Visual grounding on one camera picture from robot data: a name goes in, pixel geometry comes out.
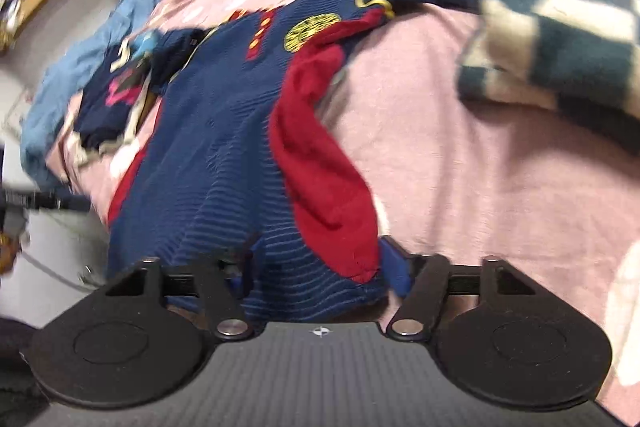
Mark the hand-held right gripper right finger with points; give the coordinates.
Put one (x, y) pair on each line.
(395, 268)

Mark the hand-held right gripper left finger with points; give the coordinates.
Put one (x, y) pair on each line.
(221, 298)

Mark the navy and red shirt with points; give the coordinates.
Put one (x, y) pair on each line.
(220, 132)

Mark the teal cream checkered blanket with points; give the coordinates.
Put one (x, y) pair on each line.
(565, 42)

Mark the pink polka-dot bed sheet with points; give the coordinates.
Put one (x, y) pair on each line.
(450, 157)

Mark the black bar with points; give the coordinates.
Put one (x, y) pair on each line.
(35, 200)

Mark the small navy pink-print garment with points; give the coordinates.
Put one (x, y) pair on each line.
(100, 107)

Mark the light blue cloth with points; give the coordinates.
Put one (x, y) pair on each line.
(65, 72)

